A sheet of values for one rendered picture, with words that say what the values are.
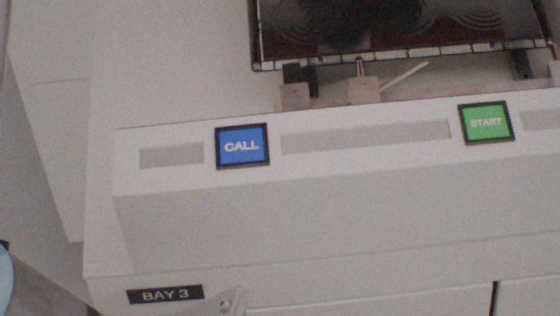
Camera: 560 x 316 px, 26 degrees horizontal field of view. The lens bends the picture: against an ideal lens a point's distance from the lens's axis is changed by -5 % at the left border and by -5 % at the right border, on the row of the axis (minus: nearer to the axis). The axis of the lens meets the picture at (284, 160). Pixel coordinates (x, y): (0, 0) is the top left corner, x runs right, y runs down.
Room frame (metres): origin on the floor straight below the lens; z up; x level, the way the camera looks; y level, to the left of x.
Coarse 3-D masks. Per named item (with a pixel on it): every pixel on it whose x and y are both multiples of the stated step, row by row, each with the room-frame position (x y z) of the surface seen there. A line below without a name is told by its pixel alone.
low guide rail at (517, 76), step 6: (510, 54) 1.08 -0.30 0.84; (516, 54) 1.07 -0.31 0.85; (522, 54) 1.07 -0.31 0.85; (510, 60) 1.07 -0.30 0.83; (516, 60) 1.06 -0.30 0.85; (522, 60) 1.06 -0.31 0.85; (528, 60) 1.06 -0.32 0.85; (510, 66) 1.07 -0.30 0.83; (516, 66) 1.05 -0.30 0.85; (522, 66) 1.05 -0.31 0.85; (528, 66) 1.04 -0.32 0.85; (516, 72) 1.04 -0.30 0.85; (522, 72) 1.03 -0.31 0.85; (528, 72) 1.03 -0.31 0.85; (516, 78) 1.04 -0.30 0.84; (522, 78) 1.02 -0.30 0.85; (528, 78) 1.02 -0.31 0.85
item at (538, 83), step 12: (480, 84) 0.99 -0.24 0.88; (492, 84) 0.99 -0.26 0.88; (504, 84) 0.99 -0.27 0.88; (516, 84) 0.99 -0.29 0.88; (528, 84) 0.99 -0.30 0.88; (540, 84) 0.98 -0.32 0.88; (348, 96) 0.99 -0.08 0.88; (384, 96) 0.99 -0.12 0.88; (396, 96) 0.99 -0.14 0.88; (408, 96) 0.98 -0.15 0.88; (420, 96) 0.98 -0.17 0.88; (432, 96) 0.98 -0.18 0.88; (444, 96) 0.98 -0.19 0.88; (276, 108) 0.99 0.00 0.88; (312, 108) 0.98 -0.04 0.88
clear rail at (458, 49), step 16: (400, 48) 1.04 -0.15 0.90; (416, 48) 1.04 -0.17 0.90; (432, 48) 1.04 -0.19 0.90; (448, 48) 1.04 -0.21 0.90; (464, 48) 1.03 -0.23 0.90; (480, 48) 1.03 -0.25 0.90; (496, 48) 1.03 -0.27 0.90; (512, 48) 1.03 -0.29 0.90; (528, 48) 1.03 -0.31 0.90; (256, 64) 1.04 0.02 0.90; (272, 64) 1.04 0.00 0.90; (304, 64) 1.04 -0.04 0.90; (320, 64) 1.03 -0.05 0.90; (336, 64) 1.03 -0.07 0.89
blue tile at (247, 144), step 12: (228, 132) 0.88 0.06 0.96; (240, 132) 0.88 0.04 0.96; (252, 132) 0.88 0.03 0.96; (228, 144) 0.86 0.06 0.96; (240, 144) 0.86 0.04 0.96; (252, 144) 0.86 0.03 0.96; (264, 144) 0.86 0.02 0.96; (228, 156) 0.85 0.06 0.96; (240, 156) 0.85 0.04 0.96; (252, 156) 0.84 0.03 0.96; (264, 156) 0.84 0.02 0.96
